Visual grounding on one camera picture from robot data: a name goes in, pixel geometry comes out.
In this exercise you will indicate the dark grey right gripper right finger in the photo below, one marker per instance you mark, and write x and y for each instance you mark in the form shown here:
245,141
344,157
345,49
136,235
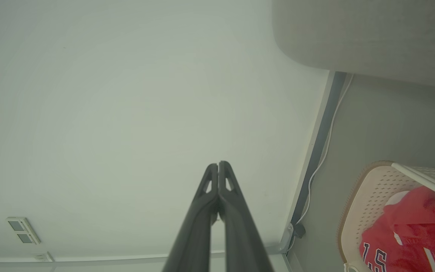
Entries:
240,234

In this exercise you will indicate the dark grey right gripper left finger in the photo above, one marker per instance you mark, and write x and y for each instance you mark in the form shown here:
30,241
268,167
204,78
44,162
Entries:
196,226

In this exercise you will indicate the red jersey with white lettering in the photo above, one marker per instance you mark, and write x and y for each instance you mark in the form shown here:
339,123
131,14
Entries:
414,226

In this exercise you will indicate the grey fabric surface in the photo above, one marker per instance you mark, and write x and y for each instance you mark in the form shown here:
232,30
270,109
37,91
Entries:
372,34

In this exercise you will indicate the black plug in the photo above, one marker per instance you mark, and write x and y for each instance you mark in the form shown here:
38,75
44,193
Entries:
299,229

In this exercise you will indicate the cream perforated laundry basket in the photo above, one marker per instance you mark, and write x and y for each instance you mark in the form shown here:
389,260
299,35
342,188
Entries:
372,196

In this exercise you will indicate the grey metal floor rail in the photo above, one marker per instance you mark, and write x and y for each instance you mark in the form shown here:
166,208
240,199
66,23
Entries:
325,124

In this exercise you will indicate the white double wall socket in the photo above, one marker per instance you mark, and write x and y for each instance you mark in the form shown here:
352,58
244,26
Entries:
23,230

